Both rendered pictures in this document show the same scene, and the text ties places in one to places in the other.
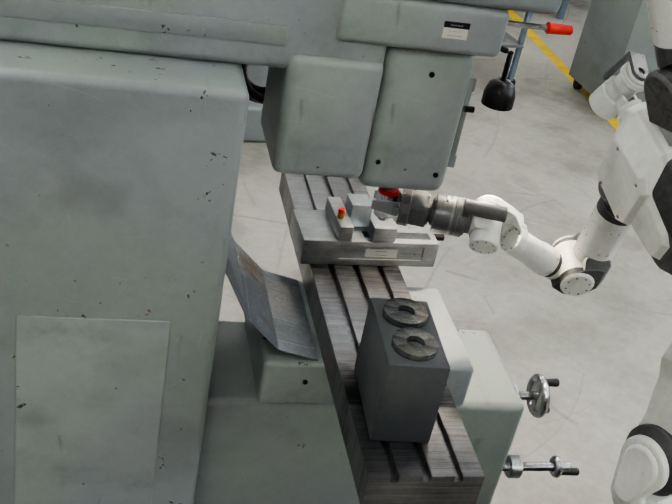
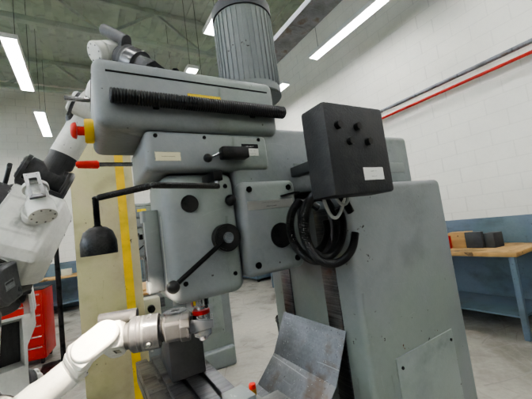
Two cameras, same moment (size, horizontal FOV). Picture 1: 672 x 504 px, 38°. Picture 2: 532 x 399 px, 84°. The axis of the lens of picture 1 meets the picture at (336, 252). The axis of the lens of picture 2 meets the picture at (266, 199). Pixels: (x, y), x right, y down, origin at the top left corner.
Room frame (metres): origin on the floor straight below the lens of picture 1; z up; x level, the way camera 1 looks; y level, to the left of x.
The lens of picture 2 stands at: (2.83, -0.10, 1.47)
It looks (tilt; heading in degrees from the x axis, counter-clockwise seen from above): 5 degrees up; 165
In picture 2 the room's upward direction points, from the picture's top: 7 degrees counter-clockwise
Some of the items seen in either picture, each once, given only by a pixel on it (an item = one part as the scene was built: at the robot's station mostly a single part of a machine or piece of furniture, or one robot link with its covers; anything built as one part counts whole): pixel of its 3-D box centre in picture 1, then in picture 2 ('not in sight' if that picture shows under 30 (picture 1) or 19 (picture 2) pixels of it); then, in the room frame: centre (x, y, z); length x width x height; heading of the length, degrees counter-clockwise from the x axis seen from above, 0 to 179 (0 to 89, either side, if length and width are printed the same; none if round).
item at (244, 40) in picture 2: not in sight; (246, 55); (1.90, 0.15, 2.05); 0.20 x 0.20 x 0.32
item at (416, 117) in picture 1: (406, 104); (194, 235); (1.97, -0.08, 1.47); 0.21 x 0.19 x 0.32; 16
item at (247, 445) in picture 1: (338, 450); not in sight; (1.97, -0.11, 0.48); 0.81 x 0.32 x 0.60; 106
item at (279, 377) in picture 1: (354, 341); not in sight; (1.97, -0.09, 0.84); 0.50 x 0.35 x 0.12; 106
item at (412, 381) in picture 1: (400, 366); (180, 339); (1.58, -0.17, 1.08); 0.22 x 0.12 x 0.20; 13
